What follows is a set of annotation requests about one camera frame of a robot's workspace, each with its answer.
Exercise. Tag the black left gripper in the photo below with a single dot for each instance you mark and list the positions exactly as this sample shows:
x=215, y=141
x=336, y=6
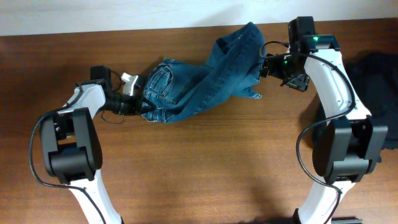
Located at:
x=135, y=107

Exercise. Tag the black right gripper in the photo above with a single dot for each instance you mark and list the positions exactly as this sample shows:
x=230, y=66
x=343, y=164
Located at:
x=276, y=68

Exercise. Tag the blue denim jeans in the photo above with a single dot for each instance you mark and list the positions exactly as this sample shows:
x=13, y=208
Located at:
x=180, y=90

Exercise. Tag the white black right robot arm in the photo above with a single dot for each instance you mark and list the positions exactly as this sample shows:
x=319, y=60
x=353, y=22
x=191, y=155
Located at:
x=350, y=146

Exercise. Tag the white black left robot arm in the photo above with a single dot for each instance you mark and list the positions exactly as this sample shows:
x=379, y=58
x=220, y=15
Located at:
x=70, y=145

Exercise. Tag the black cloth garment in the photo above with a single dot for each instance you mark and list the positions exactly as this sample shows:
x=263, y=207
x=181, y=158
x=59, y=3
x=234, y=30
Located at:
x=374, y=78

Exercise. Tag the grey metal bracket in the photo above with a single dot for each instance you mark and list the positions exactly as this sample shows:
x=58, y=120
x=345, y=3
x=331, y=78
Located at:
x=347, y=221

